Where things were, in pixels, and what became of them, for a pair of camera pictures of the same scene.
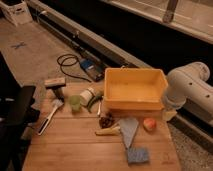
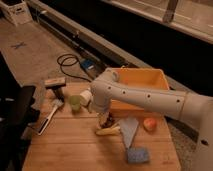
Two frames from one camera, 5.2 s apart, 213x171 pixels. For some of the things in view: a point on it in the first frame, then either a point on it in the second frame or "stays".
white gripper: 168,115 → 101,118
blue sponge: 138,155 stays
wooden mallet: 56,84 stays
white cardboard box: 17,11 stays
